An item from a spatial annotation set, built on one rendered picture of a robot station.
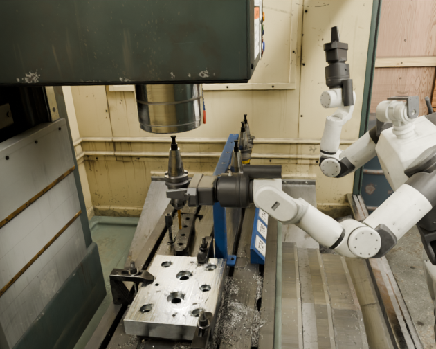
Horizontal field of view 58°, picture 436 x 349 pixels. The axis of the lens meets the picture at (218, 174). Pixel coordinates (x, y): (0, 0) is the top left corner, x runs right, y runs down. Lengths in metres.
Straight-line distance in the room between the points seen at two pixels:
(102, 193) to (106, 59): 1.58
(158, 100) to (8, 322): 0.72
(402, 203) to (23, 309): 1.06
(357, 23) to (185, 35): 1.24
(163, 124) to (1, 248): 0.54
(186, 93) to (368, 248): 0.57
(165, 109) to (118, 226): 1.52
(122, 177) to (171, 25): 1.56
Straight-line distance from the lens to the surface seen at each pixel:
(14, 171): 1.16
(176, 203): 1.03
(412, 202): 1.08
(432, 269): 1.60
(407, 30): 3.66
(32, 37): 0.93
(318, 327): 1.40
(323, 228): 1.01
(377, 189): 3.08
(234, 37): 0.78
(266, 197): 0.94
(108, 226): 2.36
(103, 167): 2.29
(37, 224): 1.26
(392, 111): 1.28
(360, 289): 1.71
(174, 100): 0.88
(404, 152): 1.23
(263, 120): 1.98
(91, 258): 1.63
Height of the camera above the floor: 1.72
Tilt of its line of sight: 23 degrees down
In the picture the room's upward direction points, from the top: 3 degrees counter-clockwise
